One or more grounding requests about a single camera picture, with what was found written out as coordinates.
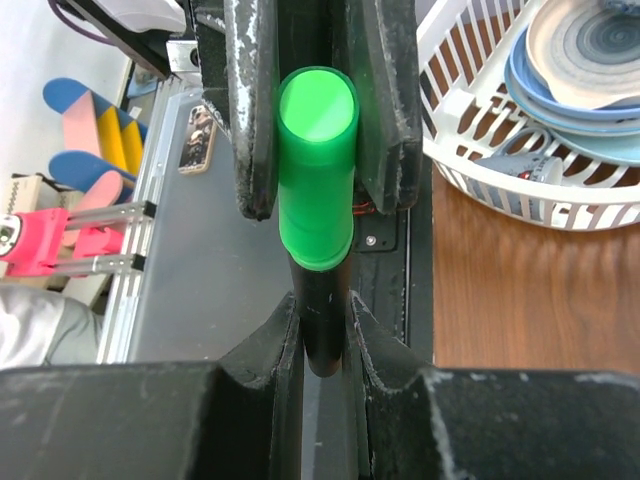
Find stacked ceramic plates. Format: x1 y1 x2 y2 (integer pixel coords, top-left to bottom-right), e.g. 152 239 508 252
505 1 639 166

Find pink hand-held gripper tool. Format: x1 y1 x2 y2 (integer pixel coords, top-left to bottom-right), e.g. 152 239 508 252
1 201 156 278

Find white plastic basket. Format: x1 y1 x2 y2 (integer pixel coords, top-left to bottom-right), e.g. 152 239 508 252
417 0 639 231

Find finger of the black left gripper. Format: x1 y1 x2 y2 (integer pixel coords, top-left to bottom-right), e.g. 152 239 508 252
344 1 423 214
194 1 279 221

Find colourful foam shapes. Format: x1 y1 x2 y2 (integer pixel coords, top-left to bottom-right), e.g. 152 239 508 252
42 77 147 203

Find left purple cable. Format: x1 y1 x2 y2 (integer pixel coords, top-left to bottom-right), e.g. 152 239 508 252
52 0 116 46

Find green highlighter cap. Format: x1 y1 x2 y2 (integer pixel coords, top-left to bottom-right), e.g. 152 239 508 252
277 66 360 272

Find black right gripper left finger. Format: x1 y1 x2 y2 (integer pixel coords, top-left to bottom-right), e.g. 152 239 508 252
1 295 303 479

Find black green highlighter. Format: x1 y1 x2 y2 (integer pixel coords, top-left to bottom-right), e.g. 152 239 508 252
289 255 351 378

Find aluminium frame rail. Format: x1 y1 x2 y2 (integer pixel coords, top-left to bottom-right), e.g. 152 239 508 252
96 77 189 364

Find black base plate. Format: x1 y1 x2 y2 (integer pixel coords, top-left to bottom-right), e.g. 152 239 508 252
351 165 434 363

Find grey ceramic mug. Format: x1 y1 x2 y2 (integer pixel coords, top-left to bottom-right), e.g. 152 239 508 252
472 127 566 221

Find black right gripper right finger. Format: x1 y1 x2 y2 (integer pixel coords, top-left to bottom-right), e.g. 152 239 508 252
347 295 639 479

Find small picture card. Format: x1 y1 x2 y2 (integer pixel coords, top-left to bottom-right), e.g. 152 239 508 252
178 105 217 175

